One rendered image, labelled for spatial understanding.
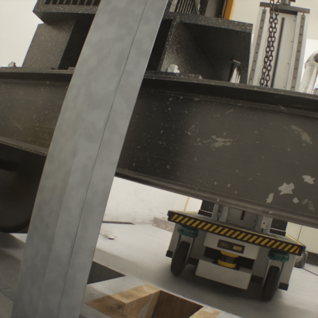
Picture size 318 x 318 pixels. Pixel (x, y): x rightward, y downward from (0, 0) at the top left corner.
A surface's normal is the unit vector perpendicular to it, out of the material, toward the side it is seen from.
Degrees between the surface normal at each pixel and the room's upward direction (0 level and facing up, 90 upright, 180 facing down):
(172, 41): 90
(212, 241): 90
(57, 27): 90
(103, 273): 90
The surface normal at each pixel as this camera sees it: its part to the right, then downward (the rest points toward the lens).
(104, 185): -0.22, -0.15
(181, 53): 0.88, 0.20
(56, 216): -0.52, -0.22
